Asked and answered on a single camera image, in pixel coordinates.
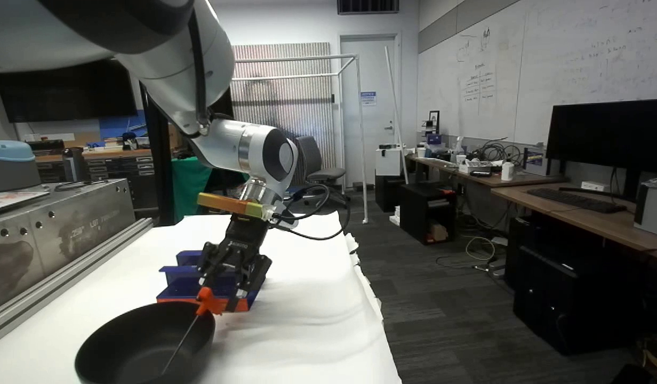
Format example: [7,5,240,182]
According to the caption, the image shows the grey metal rail block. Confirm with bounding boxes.
[0,176,159,347]

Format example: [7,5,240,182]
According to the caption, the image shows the wall whiteboard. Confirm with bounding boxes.
[417,0,657,147]

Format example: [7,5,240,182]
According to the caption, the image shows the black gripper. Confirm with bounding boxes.
[197,210,275,305]

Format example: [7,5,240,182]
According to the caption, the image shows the green bin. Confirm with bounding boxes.
[172,154,216,224]

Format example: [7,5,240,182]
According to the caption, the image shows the blue tool holder rack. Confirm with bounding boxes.
[154,247,270,315]

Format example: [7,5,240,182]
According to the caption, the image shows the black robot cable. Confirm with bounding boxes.
[270,176,354,243]

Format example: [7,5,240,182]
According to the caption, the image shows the white door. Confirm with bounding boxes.
[340,34,403,191]

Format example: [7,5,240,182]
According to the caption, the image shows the black vertical pole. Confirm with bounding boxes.
[138,82,178,229]

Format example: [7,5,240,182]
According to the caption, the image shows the black keyboard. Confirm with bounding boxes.
[526,186,632,216]

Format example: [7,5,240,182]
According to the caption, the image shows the white spray bottle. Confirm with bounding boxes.
[450,135,472,174]

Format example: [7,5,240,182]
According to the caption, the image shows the ceiling air vent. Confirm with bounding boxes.
[335,0,403,15]

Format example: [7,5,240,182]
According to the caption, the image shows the white box device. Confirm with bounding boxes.
[632,174,657,240]

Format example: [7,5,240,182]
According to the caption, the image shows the large black computer monitor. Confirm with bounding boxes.
[544,95,657,203]

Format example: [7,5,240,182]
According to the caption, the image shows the wrist camera mount block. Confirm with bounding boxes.
[194,188,291,224]

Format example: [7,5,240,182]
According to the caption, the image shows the white pipe frame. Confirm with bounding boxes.
[231,54,371,226]

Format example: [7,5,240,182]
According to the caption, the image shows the floor cable bundle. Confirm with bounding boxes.
[462,233,510,278]

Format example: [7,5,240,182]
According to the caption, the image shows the long wooden desk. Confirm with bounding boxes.
[406,152,657,269]

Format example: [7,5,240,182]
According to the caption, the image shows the blue grey device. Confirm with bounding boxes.
[0,139,46,194]

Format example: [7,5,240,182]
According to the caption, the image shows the wooden workbench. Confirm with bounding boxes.
[30,142,154,167]

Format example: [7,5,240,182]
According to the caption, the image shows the small black cabinet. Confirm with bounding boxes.
[400,182,462,247]

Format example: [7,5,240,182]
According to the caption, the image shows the dark wall screen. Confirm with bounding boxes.
[0,58,142,125]

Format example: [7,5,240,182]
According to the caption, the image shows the black computer tower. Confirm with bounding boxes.
[510,243,656,359]

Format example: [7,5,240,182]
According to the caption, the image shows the black bowl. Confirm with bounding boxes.
[73,301,220,384]

